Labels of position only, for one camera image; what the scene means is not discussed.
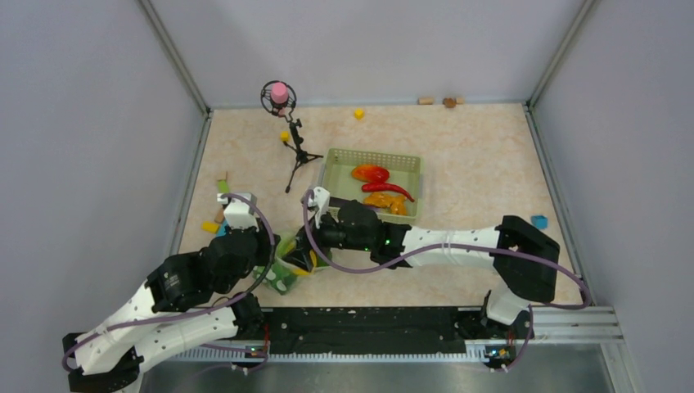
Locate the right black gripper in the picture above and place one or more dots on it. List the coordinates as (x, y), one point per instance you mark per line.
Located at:
(318, 233)

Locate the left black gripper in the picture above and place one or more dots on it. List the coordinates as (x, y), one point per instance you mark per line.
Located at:
(267, 249)

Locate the green toy bell pepper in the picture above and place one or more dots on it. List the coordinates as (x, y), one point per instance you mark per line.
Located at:
(279, 278)

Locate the clear zip top bag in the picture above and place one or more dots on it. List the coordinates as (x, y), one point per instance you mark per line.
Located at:
(288, 236)

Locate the yellow toy lemon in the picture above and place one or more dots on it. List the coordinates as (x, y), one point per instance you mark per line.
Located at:
(299, 261)

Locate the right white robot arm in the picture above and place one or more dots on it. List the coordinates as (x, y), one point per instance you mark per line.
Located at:
(525, 258)

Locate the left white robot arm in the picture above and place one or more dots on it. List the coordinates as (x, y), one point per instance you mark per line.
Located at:
(168, 314)

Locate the blue cylinder toy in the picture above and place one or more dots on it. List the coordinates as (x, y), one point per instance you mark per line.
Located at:
(223, 230)

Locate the yellow wooden block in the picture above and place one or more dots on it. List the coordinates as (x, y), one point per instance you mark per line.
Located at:
(210, 227)

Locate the red toy chili pepper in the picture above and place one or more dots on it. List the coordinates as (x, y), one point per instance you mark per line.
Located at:
(386, 187)

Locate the orange toy ginger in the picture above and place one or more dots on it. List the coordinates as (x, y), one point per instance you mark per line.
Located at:
(394, 203)

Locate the red orange toy pepper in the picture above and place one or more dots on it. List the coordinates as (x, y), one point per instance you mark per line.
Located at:
(370, 174)

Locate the green wooden block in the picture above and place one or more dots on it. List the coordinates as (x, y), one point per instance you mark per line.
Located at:
(222, 186)

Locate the light green plastic basket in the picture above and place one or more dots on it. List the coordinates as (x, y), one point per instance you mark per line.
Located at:
(405, 172)

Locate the pink microphone on tripod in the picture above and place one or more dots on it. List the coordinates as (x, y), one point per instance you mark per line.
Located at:
(279, 99)

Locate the brown cork piece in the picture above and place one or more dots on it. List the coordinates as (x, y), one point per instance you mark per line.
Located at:
(449, 102)

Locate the blue toy block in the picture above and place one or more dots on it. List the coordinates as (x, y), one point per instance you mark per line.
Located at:
(539, 221)

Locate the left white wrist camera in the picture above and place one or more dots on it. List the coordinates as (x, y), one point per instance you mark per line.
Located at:
(237, 214)

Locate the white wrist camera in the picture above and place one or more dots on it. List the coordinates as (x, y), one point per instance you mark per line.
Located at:
(237, 214)
(317, 200)

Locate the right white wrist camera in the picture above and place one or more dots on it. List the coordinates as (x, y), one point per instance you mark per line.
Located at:
(317, 200)

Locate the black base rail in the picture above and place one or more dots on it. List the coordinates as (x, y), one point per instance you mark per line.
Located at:
(374, 330)

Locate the cork at back wall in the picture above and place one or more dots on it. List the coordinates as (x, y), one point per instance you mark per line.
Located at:
(425, 100)

